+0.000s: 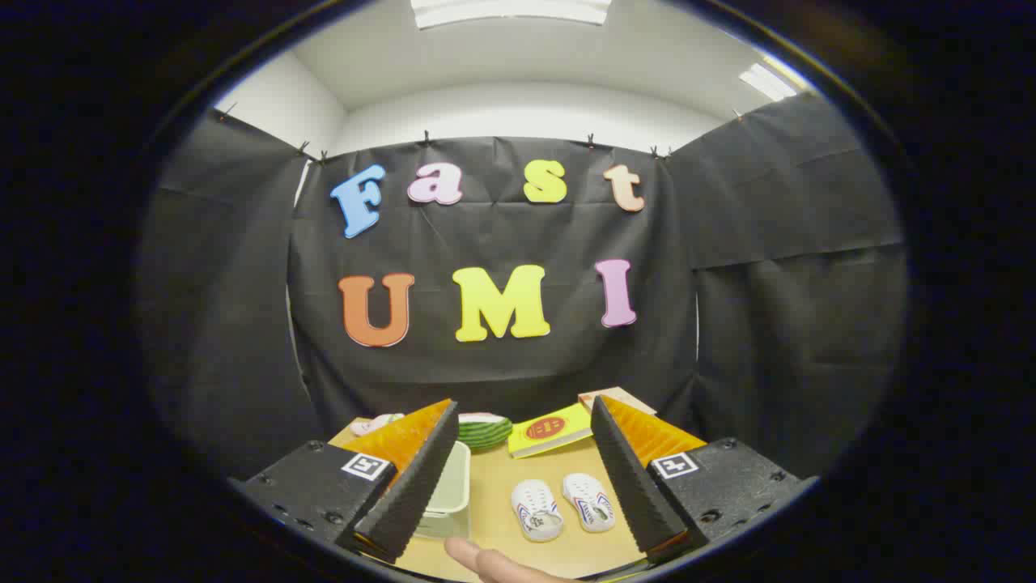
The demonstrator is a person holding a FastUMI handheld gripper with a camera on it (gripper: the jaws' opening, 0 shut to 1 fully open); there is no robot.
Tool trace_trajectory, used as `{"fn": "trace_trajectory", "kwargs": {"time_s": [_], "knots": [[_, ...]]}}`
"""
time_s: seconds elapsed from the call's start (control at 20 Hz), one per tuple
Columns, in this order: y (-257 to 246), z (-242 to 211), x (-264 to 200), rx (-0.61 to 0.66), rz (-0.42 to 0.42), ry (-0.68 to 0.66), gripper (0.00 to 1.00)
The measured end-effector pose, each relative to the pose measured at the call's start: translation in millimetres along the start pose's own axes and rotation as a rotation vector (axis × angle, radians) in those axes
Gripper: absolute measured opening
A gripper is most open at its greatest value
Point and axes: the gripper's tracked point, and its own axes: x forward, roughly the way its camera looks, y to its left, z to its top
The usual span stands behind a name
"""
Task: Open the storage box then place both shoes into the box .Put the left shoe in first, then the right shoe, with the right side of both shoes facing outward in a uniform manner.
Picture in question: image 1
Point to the beige book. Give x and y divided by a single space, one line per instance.
619 397

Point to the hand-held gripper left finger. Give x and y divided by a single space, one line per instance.
413 494

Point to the yellow book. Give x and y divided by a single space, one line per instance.
550 429

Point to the watermelon slice plush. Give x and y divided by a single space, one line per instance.
486 433

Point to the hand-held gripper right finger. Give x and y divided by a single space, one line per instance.
635 494

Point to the pink green plush toy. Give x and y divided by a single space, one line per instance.
372 424

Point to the beige fabric storage box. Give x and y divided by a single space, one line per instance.
453 494

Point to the large ceiling light panel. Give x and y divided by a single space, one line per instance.
510 10

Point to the white canvas shoe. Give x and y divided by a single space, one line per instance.
589 502
537 512

